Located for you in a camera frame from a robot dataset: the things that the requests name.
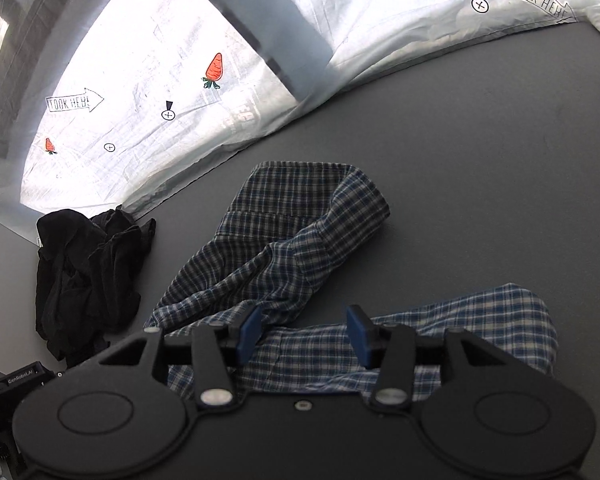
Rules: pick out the black garment pile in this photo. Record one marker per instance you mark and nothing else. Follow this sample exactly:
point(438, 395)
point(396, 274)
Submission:
point(87, 275)

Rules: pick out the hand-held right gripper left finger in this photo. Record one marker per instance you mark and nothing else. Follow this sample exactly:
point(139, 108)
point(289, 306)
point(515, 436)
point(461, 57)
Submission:
point(250, 335)

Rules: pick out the white printed sheet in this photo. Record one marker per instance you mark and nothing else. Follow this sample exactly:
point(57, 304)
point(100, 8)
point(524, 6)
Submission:
point(190, 60)

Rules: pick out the blue plaid shirt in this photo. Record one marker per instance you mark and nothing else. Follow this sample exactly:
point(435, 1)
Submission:
point(305, 270)

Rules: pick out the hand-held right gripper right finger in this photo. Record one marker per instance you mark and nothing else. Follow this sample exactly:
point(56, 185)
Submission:
point(360, 335)

